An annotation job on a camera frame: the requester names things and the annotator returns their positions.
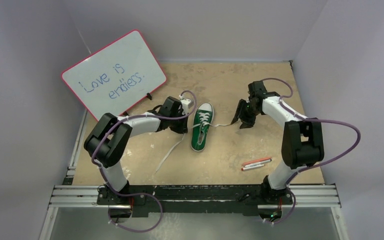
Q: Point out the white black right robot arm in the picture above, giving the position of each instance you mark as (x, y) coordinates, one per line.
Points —
(302, 142)

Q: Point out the pink framed whiteboard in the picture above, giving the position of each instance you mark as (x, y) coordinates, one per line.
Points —
(116, 77)

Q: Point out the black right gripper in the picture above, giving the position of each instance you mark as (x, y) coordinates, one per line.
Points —
(248, 112)

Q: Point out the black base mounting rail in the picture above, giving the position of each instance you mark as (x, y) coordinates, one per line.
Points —
(245, 199)

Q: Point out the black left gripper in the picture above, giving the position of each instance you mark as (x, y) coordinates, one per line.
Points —
(181, 123)

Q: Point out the green canvas sneaker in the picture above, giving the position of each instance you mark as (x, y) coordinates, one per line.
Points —
(202, 121)

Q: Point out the silver aluminium frame rail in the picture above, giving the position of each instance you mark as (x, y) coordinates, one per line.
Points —
(85, 196)

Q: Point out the red white marker pen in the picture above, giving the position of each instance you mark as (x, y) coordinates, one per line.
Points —
(255, 165)

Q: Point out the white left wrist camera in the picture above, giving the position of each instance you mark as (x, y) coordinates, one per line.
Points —
(187, 104)

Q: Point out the orange marker pen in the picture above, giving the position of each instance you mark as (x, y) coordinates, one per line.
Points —
(260, 160)

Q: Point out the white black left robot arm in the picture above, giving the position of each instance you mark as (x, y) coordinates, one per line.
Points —
(108, 140)

